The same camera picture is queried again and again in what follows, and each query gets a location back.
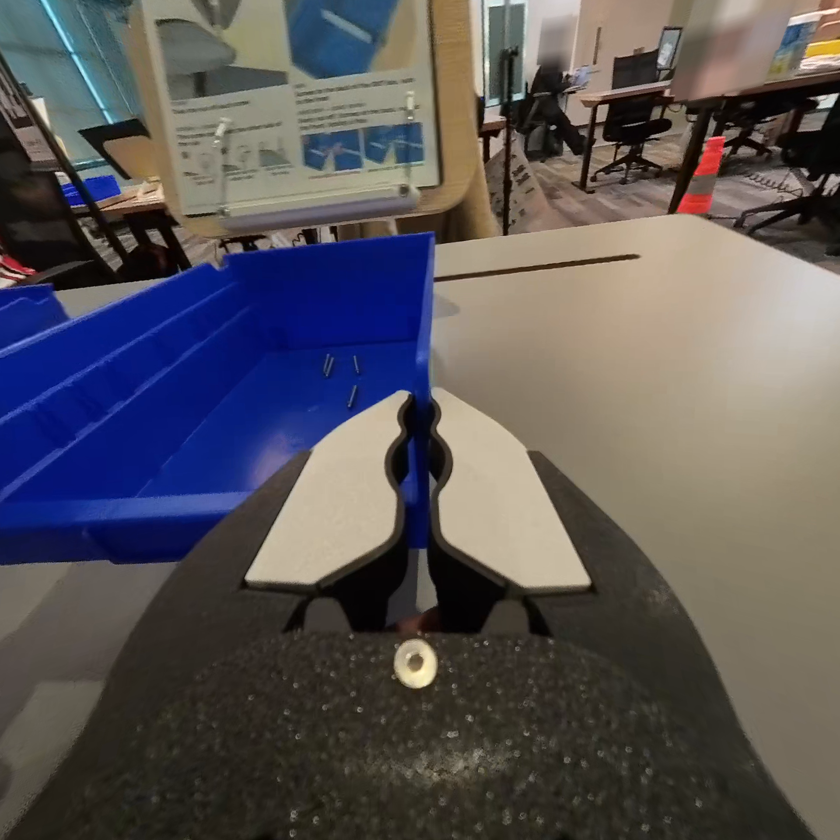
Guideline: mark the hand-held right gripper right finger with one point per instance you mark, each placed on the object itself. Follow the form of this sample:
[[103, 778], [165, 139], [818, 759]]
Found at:
[[505, 512]]

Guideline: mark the black monitor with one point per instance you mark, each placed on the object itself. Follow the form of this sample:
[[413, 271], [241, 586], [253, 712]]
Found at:
[[635, 69]]

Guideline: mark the yellow blue box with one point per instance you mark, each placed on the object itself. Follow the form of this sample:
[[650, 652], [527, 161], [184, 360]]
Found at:
[[794, 46]]

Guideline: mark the long wooden desk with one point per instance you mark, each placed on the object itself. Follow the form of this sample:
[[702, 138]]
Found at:
[[787, 85]]

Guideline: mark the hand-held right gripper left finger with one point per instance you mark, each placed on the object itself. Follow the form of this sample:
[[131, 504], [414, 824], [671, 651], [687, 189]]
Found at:
[[328, 512]]

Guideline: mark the printed instruction sign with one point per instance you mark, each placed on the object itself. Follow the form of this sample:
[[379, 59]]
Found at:
[[295, 131]]

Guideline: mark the blue plastic bin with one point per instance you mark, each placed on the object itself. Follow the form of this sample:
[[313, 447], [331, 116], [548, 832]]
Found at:
[[26, 308], [197, 453], [92, 190]]

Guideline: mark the orange traffic cone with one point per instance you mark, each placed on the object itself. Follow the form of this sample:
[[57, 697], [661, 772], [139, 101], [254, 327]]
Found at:
[[702, 184]]

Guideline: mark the black tripod stand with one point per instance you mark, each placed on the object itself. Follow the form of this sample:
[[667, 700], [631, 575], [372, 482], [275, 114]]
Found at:
[[507, 131]]

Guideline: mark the black office chair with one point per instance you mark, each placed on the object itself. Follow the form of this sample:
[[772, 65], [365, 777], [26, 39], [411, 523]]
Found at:
[[745, 124], [633, 124], [807, 170]]

